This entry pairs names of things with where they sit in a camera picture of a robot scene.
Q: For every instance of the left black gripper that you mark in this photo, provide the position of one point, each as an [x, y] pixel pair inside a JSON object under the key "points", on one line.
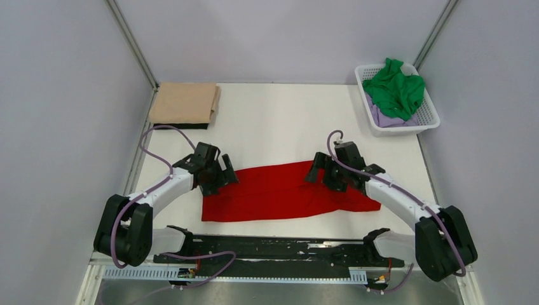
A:
{"points": [[225, 177]]}

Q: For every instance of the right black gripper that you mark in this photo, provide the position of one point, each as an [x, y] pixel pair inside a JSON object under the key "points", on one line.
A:
{"points": [[323, 162]]}

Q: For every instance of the red t shirt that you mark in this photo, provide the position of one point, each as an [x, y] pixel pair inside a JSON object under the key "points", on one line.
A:
{"points": [[277, 192]]}

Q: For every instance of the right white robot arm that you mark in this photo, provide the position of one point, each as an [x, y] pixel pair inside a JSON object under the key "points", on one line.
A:
{"points": [[422, 217]]}

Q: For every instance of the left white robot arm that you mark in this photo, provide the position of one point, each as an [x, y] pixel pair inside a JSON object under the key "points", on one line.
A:
{"points": [[126, 232]]}

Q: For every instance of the folded black t shirt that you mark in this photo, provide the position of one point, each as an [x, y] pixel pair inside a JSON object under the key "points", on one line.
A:
{"points": [[182, 126]]}

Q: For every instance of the folded beige t shirt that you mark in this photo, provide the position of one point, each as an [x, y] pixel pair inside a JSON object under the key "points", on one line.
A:
{"points": [[185, 103]]}

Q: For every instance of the green t shirt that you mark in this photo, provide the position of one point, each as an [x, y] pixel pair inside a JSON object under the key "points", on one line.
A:
{"points": [[396, 95]]}

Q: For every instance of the white plastic basket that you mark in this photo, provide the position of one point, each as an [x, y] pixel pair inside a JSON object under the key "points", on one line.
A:
{"points": [[380, 125]]}

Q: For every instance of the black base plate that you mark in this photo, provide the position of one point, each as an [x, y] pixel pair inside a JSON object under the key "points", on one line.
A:
{"points": [[277, 256]]}

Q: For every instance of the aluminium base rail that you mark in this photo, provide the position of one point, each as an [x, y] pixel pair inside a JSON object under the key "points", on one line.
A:
{"points": [[433, 254]]}

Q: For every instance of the white slotted cable duct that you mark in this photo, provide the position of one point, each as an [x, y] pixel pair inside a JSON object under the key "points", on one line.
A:
{"points": [[179, 274]]}

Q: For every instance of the right aluminium frame post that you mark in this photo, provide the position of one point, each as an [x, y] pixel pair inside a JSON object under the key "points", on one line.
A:
{"points": [[436, 31]]}

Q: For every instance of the aluminium frame post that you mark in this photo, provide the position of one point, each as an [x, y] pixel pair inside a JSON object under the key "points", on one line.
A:
{"points": [[436, 31], [132, 42]]}

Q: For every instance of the left aluminium frame post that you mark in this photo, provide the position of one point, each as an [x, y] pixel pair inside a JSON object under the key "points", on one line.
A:
{"points": [[132, 42]]}

